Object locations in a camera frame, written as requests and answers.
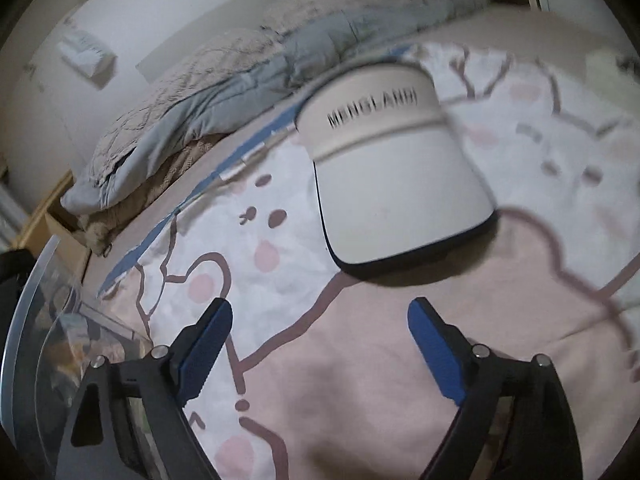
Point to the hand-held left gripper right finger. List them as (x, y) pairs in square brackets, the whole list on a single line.
[(435, 350)]

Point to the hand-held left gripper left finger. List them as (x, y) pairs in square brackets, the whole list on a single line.
[(205, 355)]

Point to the cream sun visor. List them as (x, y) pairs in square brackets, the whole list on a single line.
[(400, 195)]

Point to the clear plastic storage bin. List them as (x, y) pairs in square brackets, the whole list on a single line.
[(30, 310)]

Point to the pink cartoon printed blanket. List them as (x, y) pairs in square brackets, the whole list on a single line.
[(375, 335)]

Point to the beige fleece blanket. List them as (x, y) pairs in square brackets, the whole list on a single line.
[(125, 220)]

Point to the wooden bedside shelf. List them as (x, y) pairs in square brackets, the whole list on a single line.
[(50, 220)]

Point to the pale grey curtain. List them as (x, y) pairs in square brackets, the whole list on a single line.
[(10, 210)]

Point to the beige textured pillow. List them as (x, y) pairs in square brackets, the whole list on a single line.
[(310, 7), (190, 75)]

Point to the white paper bag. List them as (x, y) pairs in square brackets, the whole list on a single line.
[(82, 55)]

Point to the grey-blue duvet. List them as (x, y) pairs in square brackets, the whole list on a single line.
[(325, 45)]

